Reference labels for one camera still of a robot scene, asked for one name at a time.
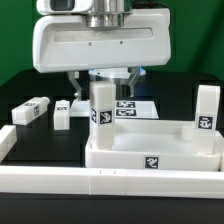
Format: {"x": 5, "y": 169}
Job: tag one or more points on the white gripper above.
{"x": 65, "y": 43}

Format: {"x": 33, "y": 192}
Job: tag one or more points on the white desk top tray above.
{"x": 155, "y": 145}

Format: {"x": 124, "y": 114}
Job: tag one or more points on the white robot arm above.
{"x": 98, "y": 14}

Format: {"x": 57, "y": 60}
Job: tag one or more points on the white marker board with tags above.
{"x": 123, "y": 109}

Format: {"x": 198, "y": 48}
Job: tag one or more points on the white U-shaped fence frame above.
{"x": 110, "y": 181}

